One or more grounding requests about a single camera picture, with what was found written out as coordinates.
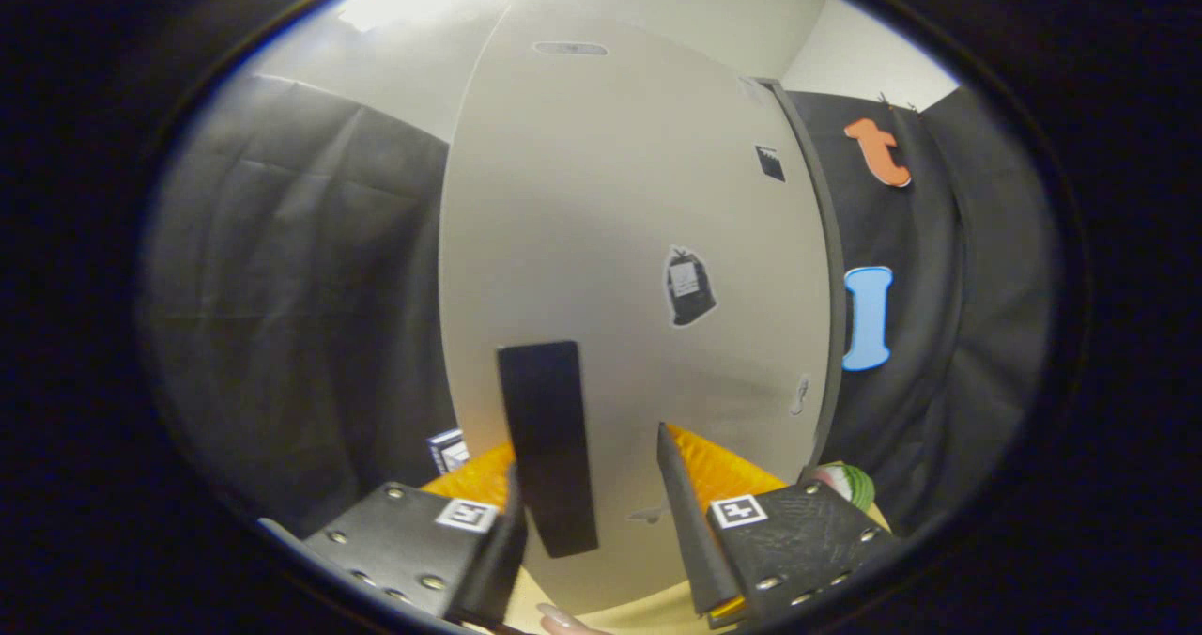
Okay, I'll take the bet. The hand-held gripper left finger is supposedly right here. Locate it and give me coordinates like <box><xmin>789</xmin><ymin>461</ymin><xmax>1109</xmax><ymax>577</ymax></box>
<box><xmin>256</xmin><ymin>441</ymin><xmax>530</xmax><ymax>628</ymax></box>

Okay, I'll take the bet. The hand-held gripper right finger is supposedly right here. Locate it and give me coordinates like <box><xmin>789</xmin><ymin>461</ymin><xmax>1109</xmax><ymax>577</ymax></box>
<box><xmin>655</xmin><ymin>421</ymin><xmax>904</xmax><ymax>630</ymax></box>

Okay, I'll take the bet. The black door handle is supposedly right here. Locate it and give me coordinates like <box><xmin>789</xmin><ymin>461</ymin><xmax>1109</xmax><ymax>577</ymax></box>
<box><xmin>495</xmin><ymin>338</ymin><xmax>601</xmax><ymax>560</ymax></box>

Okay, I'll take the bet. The grey shoe cabinet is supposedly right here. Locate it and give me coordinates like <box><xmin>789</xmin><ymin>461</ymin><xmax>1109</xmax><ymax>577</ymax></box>
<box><xmin>749</xmin><ymin>75</ymin><xmax>849</xmax><ymax>488</ymax></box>

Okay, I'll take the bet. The stack of white books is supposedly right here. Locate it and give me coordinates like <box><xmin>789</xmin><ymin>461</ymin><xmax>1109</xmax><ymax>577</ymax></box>
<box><xmin>426</xmin><ymin>426</ymin><xmax>471</xmax><ymax>477</ymax></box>

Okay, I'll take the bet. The green striped object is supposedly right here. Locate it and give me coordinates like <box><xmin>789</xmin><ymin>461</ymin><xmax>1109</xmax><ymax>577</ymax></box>
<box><xmin>811</xmin><ymin>461</ymin><xmax>877</xmax><ymax>513</ymax></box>

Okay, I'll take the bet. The black backdrop cloth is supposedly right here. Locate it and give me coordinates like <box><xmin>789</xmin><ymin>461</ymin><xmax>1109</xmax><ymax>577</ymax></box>
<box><xmin>141</xmin><ymin>70</ymin><xmax>1059</xmax><ymax>539</ymax></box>

